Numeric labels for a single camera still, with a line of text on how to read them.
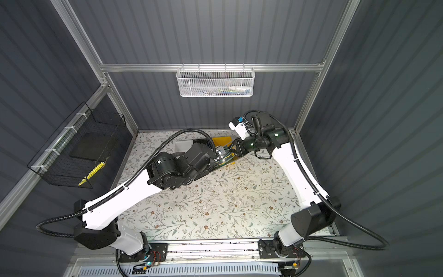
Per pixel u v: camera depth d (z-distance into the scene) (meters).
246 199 0.89
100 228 0.41
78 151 0.72
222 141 1.18
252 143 0.61
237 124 0.64
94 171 0.69
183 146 1.16
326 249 0.77
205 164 0.46
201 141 0.89
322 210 0.40
